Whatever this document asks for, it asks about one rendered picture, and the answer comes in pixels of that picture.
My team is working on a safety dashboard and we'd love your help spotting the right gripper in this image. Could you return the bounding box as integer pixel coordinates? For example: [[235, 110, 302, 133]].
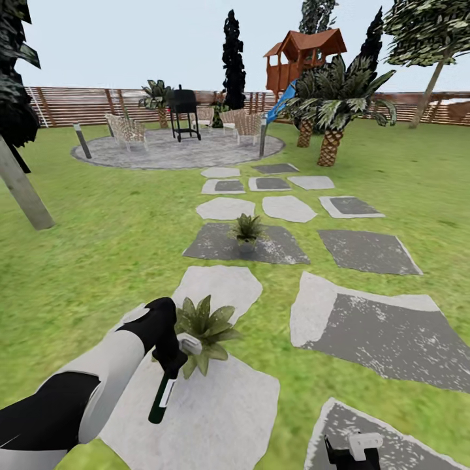
[[324, 435, 381, 470]]

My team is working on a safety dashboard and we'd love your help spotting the insectifuge atomizer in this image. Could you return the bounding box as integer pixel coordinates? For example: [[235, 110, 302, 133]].
[[148, 368, 177, 424]]

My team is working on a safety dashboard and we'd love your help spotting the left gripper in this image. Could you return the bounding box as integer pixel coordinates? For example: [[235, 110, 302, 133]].
[[151, 336, 188, 374]]

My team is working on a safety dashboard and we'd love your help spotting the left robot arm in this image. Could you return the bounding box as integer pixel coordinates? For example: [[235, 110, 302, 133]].
[[0, 297, 202, 470]]

